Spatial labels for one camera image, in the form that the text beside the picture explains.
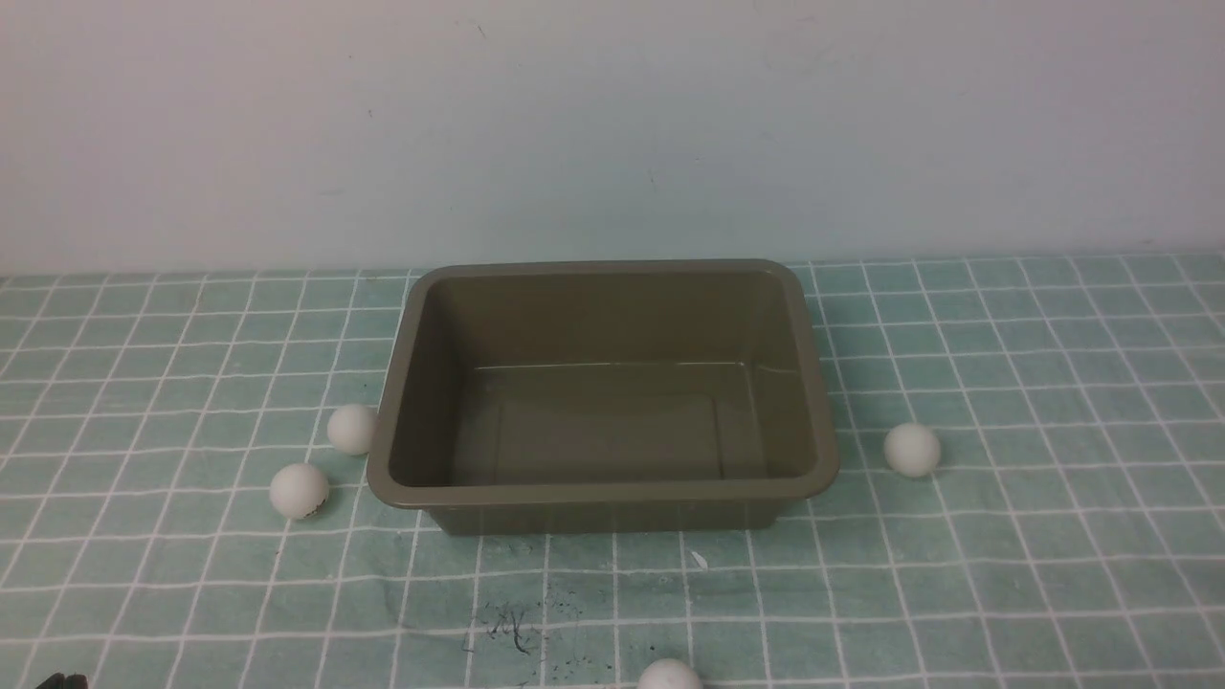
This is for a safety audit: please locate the green checkered tablecloth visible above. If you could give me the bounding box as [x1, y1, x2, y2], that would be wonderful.
[1, 253, 1224, 688]

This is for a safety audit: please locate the black object at corner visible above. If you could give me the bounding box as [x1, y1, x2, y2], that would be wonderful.
[36, 673, 89, 689]

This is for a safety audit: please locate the olive green plastic bin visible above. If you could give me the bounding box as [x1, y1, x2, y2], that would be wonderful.
[365, 260, 840, 537]

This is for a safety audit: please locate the white table-tennis ball with print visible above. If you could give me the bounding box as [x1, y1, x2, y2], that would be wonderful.
[270, 462, 331, 520]

